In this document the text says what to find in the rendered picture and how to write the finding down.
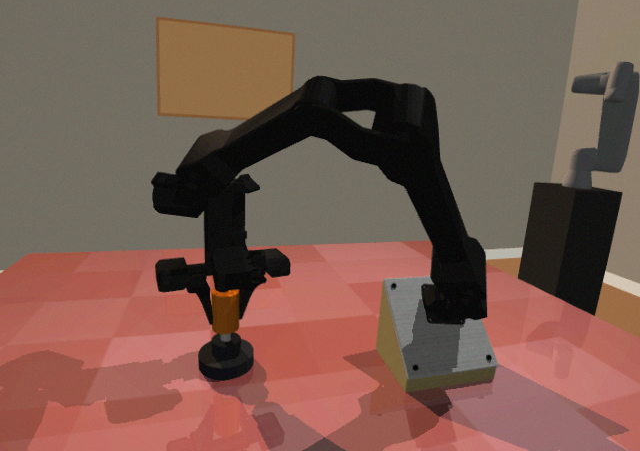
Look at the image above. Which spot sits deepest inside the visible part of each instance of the orange knob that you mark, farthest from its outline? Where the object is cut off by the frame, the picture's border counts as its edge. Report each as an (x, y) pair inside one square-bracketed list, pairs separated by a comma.
[(226, 311)]

